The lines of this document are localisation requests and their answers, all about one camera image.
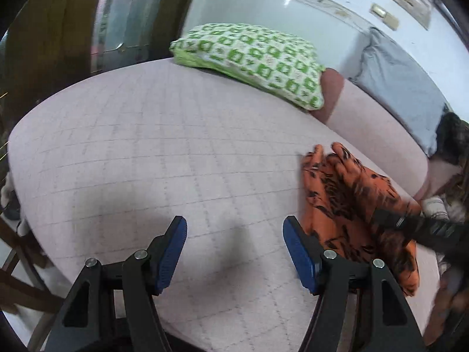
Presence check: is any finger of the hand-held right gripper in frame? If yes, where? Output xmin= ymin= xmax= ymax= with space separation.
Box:
xmin=371 ymin=208 xmax=413 ymax=241

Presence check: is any striped white cloth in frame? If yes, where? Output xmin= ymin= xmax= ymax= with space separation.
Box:
xmin=421 ymin=196 xmax=451 ymax=222

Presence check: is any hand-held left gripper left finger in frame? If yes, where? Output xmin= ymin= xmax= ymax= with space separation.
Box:
xmin=44 ymin=216 xmax=188 ymax=352

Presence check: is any dark furry cushion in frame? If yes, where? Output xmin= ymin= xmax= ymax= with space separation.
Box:
xmin=435 ymin=112 xmax=469 ymax=165

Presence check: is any wooden door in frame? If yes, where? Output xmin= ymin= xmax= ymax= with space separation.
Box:
xmin=0 ymin=0 xmax=108 ymax=118

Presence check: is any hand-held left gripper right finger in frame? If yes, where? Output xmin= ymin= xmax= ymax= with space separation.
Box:
xmin=283 ymin=216 xmax=426 ymax=352

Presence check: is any beige wall switch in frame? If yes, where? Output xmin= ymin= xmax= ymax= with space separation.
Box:
xmin=369 ymin=3 xmax=400 ymax=31

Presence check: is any frosted glass window panel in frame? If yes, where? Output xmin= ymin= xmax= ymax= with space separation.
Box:
xmin=90 ymin=0 xmax=193 ymax=77

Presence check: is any green patterned pillow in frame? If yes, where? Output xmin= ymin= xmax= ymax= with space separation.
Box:
xmin=169 ymin=23 xmax=327 ymax=111

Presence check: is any wooden chair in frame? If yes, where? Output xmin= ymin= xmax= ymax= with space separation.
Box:
xmin=0 ymin=117 xmax=74 ymax=352

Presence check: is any grey pillow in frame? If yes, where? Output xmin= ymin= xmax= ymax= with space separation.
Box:
xmin=348 ymin=26 xmax=449 ymax=156

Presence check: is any brown patterned cloth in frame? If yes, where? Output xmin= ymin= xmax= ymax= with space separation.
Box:
xmin=440 ymin=167 xmax=469 ymax=224

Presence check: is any orange floral garment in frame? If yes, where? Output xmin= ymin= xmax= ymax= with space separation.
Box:
xmin=301 ymin=142 xmax=422 ymax=297

